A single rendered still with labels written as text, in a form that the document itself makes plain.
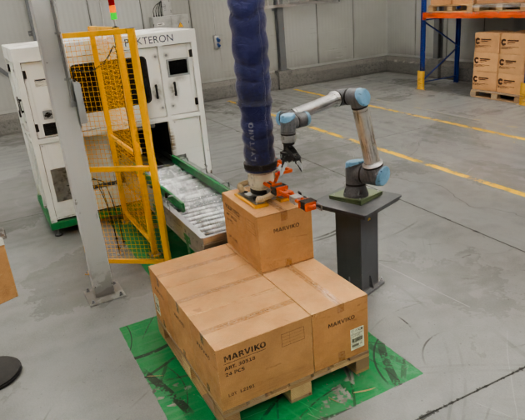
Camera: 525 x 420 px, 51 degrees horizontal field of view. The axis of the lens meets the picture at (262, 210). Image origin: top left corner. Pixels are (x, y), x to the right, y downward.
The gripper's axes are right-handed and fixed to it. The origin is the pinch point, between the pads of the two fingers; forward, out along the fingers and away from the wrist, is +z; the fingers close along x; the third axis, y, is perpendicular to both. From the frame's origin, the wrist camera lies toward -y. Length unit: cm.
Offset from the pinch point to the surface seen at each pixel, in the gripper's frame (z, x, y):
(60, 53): -75, 102, 145
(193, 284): 68, 63, 25
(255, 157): -5.3, 7.7, 33.9
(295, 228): 41.3, -6.5, 10.4
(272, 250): 52, 12, 11
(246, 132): -21.2, 10.9, 38.4
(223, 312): 68, 60, -17
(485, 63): 38, -714, 490
